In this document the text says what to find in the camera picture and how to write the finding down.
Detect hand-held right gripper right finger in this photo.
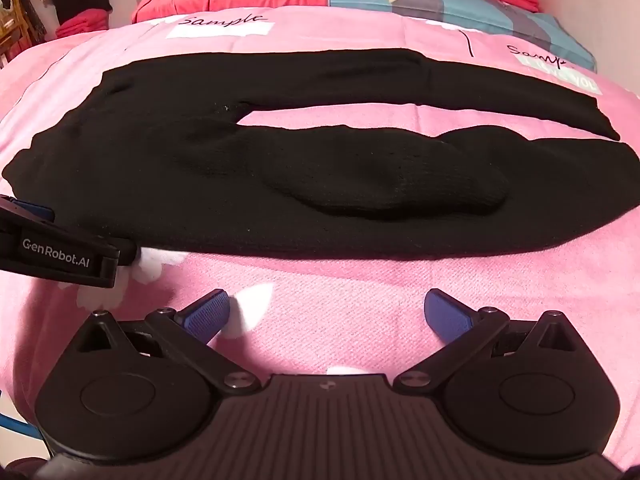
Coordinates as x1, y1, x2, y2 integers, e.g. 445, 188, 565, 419
392, 288, 585, 394

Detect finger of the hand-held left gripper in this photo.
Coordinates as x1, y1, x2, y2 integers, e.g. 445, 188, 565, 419
9, 198, 55, 222

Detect low stack of red cloths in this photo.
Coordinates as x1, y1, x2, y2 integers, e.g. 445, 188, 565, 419
55, 10, 114, 39

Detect blue cable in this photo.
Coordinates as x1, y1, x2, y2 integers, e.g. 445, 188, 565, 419
0, 387, 46, 442

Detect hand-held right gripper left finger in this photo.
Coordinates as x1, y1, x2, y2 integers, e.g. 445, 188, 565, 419
67, 289, 262, 394

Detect wooden chair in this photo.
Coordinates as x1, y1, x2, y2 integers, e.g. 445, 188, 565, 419
0, 0, 37, 63

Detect teal grey striped pillow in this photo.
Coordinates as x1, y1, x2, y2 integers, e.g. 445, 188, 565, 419
327, 0, 599, 74

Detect pink printed bed sheet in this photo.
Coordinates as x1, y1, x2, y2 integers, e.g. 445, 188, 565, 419
0, 4, 640, 463

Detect black pants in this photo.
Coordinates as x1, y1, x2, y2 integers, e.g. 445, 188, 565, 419
2, 48, 640, 262

